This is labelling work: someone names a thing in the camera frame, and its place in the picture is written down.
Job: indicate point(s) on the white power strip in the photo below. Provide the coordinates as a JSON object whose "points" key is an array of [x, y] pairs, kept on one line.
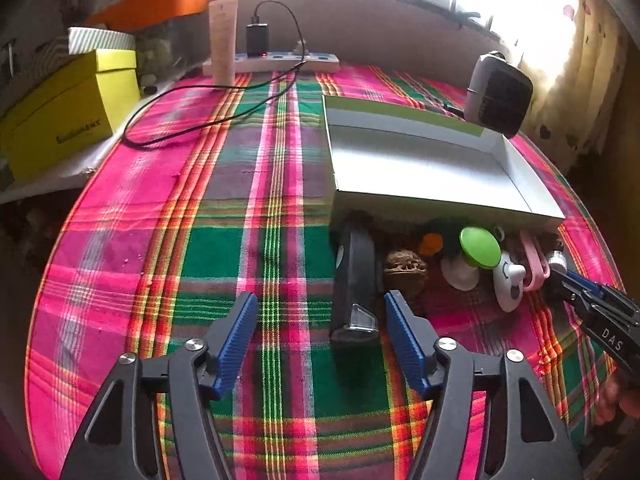
{"points": [[282, 61]]}

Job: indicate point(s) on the pink green plaid tablecloth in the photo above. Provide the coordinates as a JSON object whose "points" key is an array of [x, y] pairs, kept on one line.
{"points": [[161, 241]]}

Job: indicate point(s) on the orange tray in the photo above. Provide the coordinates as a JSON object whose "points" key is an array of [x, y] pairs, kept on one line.
{"points": [[135, 15]]}

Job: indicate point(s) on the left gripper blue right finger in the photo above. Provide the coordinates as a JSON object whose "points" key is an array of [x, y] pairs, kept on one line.
{"points": [[406, 333]]}

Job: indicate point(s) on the person hand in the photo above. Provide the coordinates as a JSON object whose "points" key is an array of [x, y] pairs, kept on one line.
{"points": [[617, 392]]}

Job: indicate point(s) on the beige cosmetic tube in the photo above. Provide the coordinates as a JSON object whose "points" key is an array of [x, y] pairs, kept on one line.
{"points": [[222, 16]]}

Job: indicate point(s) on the white green cardboard tray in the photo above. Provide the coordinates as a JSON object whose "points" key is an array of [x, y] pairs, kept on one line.
{"points": [[406, 167]]}

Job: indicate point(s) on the pink clip holder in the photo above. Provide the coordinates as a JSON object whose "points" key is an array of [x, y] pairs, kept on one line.
{"points": [[536, 263]]}

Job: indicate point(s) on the grey black space heater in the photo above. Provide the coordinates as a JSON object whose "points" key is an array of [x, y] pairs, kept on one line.
{"points": [[498, 95]]}

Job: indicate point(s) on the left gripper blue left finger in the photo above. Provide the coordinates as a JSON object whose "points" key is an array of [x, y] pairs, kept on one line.
{"points": [[232, 336]]}

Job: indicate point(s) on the yellow box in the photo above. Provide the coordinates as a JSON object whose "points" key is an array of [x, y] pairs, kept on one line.
{"points": [[81, 104]]}

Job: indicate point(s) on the white panda fan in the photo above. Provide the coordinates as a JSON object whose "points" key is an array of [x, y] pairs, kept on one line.
{"points": [[508, 279]]}

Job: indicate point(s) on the black rectangular device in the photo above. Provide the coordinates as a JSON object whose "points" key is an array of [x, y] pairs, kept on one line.
{"points": [[353, 318]]}

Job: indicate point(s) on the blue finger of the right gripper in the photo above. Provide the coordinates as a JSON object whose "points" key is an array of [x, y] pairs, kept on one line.
{"points": [[575, 279]]}

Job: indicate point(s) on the brown walnut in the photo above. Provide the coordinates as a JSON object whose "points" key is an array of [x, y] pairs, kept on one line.
{"points": [[404, 270]]}

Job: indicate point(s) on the blue cord orange charm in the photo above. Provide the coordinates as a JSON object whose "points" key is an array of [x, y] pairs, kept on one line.
{"points": [[431, 244]]}

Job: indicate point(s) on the striped white box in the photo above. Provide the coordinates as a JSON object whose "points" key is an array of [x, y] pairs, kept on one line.
{"points": [[83, 40]]}

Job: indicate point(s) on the floral cream curtain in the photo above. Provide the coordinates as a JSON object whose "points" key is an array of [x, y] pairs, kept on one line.
{"points": [[574, 52]]}

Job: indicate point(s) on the green cap mushroom toy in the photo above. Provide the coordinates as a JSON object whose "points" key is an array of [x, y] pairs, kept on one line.
{"points": [[479, 250]]}

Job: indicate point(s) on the black charger adapter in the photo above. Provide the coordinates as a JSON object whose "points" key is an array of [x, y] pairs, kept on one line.
{"points": [[257, 38]]}

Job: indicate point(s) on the white round jar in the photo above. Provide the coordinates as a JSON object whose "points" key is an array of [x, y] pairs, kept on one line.
{"points": [[557, 261]]}

